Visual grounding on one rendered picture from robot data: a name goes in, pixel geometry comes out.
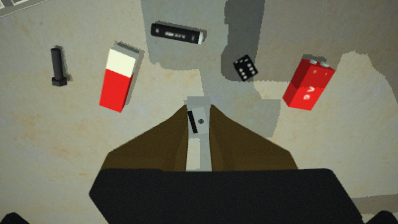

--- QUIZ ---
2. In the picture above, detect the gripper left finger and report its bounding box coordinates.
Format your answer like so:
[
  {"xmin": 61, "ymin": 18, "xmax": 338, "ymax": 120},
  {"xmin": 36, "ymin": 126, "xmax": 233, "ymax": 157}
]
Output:
[{"xmin": 99, "ymin": 105, "xmax": 189, "ymax": 172}]

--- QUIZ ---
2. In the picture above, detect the black aaa battery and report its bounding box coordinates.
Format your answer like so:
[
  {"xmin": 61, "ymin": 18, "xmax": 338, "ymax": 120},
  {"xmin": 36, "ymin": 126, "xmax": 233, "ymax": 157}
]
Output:
[{"xmin": 151, "ymin": 23, "xmax": 203, "ymax": 44}]

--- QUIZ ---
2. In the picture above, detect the black bolt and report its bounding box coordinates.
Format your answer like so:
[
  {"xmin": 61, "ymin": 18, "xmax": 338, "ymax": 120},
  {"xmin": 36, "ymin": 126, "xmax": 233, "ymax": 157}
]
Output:
[{"xmin": 51, "ymin": 50, "xmax": 67, "ymax": 87}]

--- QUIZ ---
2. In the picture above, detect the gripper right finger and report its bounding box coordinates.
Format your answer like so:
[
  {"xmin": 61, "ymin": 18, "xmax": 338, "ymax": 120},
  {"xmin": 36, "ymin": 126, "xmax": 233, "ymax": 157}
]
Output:
[{"xmin": 209, "ymin": 104, "xmax": 298, "ymax": 171}]

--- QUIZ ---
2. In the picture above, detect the black die with white pips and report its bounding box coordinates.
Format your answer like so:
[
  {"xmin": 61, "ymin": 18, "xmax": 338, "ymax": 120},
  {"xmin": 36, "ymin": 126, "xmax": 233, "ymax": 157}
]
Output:
[{"xmin": 233, "ymin": 54, "xmax": 258, "ymax": 81}]

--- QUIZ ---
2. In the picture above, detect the red nine-volt battery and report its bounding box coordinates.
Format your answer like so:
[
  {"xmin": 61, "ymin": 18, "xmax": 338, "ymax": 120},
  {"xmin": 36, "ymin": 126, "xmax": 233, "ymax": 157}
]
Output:
[{"xmin": 283, "ymin": 59, "xmax": 335, "ymax": 111}]

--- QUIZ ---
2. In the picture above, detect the red and white eraser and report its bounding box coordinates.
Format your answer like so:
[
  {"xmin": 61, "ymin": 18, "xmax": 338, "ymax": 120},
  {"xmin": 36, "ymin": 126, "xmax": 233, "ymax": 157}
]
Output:
[{"xmin": 99, "ymin": 45, "xmax": 139, "ymax": 113}]

